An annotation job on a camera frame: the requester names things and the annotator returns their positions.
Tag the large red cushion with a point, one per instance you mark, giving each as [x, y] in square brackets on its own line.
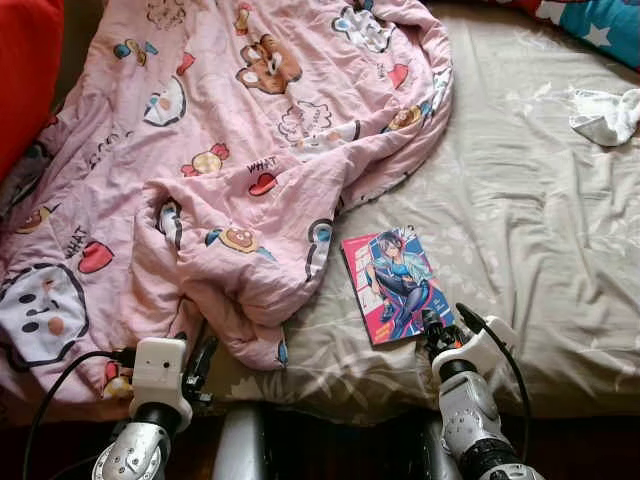
[28, 80]

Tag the white crumpled sock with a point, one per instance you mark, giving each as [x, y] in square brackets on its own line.
[605, 115]

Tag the silver left robot leg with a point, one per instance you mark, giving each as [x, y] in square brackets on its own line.
[240, 445]

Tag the anime cover comic book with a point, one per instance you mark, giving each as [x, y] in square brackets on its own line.
[395, 280]

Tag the beige leaf print bed sheet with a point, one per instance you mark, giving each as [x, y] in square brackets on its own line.
[520, 250]

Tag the pink cartoon print duvet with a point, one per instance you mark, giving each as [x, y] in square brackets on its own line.
[250, 150]

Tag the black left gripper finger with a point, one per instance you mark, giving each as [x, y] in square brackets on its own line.
[207, 348]

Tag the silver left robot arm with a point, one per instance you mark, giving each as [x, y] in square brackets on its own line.
[135, 455]

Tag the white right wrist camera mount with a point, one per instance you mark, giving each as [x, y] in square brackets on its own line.
[480, 345]

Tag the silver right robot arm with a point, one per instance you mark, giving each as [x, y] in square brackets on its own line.
[475, 430]

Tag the star print colourful bolster pillow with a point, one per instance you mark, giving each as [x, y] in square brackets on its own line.
[600, 25]

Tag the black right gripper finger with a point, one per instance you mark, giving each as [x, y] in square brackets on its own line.
[431, 320]

